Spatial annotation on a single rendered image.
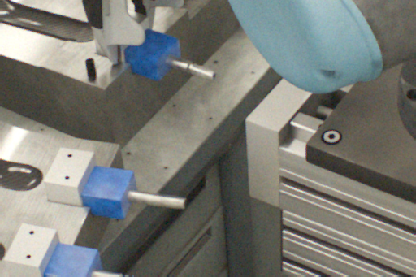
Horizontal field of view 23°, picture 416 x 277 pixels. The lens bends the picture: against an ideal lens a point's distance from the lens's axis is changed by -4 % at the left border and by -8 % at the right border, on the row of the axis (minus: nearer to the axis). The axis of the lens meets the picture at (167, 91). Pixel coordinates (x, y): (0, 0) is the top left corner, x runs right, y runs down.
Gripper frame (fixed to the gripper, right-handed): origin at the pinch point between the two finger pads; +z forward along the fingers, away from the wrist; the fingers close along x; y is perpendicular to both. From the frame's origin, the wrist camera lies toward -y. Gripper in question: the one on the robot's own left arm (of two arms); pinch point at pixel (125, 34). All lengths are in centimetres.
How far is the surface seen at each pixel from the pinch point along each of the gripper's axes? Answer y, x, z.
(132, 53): 2.5, -2.1, 0.1
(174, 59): 6.2, -0.3, 0.9
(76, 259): 12.4, -26.0, 3.5
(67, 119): -4.1, -6.9, 7.9
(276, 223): 3, 24, 50
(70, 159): 4.8, -16.4, 2.2
